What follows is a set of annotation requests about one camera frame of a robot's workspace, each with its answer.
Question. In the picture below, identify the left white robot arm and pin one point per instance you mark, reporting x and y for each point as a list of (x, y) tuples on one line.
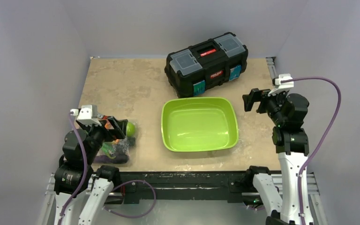
[(82, 144)]

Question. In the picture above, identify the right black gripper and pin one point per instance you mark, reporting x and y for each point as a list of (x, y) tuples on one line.
[(261, 101)]

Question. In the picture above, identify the clear zip top bag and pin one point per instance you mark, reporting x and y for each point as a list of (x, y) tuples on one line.
[(116, 152)]

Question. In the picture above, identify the black metal base frame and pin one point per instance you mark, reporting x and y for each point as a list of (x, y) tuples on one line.
[(229, 186)]

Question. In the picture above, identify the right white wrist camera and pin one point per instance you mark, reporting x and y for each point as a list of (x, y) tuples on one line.
[(283, 83)]

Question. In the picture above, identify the green fake apple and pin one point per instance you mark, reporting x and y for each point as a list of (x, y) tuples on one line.
[(130, 129)]

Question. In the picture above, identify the green plastic tray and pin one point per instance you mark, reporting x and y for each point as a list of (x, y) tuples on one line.
[(199, 124)]

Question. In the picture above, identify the black plastic toolbox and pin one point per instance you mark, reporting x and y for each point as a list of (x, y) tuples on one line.
[(198, 68)]

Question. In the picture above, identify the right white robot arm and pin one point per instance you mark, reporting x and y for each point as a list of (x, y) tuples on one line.
[(286, 205)]

